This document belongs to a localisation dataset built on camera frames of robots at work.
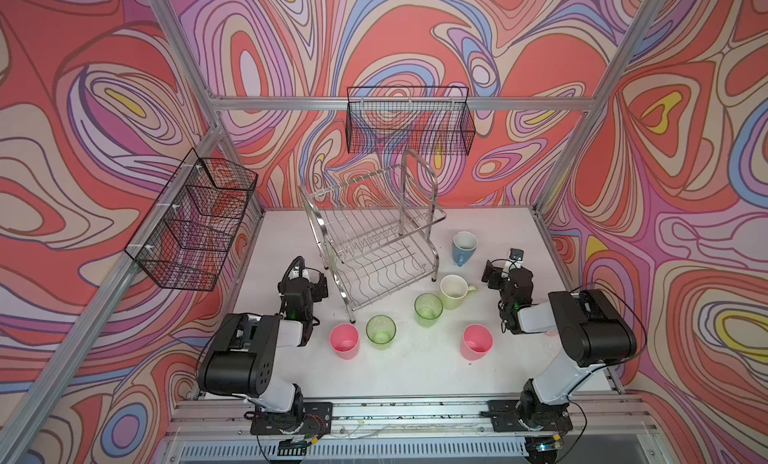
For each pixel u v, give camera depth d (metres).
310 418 0.72
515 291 0.74
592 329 0.48
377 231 1.02
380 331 0.86
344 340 0.85
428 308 0.91
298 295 0.70
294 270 0.79
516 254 0.82
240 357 0.45
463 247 0.96
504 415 0.73
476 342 0.85
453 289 0.91
